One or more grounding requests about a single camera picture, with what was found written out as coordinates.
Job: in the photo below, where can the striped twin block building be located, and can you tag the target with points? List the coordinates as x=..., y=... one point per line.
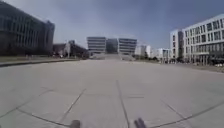
x=111, y=45

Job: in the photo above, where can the grey concrete slab plaza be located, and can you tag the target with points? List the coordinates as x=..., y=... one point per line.
x=113, y=86

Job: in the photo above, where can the pale distant buildings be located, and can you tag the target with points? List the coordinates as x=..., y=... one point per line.
x=153, y=52

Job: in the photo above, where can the low dark building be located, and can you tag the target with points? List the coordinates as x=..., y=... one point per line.
x=70, y=50

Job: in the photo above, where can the robot's own part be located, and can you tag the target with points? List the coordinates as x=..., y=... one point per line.
x=140, y=123
x=75, y=124

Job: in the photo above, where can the white office building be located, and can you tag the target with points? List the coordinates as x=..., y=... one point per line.
x=200, y=41

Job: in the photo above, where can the grass strip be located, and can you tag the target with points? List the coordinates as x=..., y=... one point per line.
x=20, y=59

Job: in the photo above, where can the dark glass building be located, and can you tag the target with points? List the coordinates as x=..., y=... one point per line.
x=23, y=33

